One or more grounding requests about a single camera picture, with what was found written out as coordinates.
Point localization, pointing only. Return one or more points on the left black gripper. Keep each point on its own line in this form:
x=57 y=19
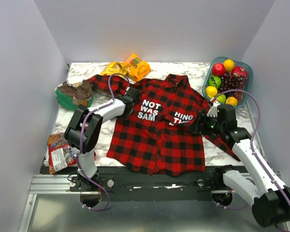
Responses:
x=122 y=117

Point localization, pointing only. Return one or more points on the orange snack bag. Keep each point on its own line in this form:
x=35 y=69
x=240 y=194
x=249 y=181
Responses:
x=136 y=67

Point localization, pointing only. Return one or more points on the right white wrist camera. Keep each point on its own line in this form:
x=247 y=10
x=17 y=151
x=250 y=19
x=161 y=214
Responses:
x=213 y=111

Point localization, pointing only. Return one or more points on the teal plastic fruit container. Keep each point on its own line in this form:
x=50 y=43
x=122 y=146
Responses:
x=237 y=63

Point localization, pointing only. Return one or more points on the light green lime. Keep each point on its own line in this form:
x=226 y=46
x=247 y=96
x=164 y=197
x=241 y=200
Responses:
x=221 y=98

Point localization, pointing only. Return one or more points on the red apple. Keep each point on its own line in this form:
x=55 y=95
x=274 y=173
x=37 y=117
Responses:
x=218 y=69

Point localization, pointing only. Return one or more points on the red dragon fruit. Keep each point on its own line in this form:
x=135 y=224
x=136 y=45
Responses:
x=239 y=71

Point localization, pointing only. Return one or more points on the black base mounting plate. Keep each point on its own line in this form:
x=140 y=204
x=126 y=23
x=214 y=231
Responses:
x=119 y=184

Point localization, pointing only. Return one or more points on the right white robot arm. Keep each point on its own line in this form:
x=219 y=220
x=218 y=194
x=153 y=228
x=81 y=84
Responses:
x=266 y=194

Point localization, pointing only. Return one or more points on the orange fruit bottom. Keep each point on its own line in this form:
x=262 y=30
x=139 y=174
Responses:
x=232 y=101

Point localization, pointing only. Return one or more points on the yellow Lays chips bag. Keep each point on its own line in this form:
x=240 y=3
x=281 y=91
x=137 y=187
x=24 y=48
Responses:
x=116 y=68

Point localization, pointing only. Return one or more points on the yellow lemon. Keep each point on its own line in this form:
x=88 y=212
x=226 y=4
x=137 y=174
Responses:
x=211 y=91

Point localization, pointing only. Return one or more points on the green bowl with brown paper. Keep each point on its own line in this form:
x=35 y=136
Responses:
x=70 y=96

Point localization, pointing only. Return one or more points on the orange fruit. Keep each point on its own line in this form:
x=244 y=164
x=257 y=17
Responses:
x=229 y=65
x=232 y=101

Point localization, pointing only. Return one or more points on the orange fruit top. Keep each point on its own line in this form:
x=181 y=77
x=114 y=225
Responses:
x=229 y=65

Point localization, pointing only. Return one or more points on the red black plaid shirt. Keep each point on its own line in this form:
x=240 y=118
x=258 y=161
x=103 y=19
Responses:
x=154 y=138

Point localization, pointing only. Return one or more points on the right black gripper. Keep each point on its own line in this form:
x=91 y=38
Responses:
x=194 y=127

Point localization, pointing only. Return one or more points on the purple grape bunch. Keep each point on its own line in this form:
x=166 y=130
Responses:
x=228 y=81

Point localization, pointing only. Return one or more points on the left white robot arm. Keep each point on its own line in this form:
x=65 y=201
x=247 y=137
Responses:
x=84 y=128

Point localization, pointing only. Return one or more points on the red candy snack bag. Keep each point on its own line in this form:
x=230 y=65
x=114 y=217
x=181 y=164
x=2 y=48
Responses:
x=61 y=155

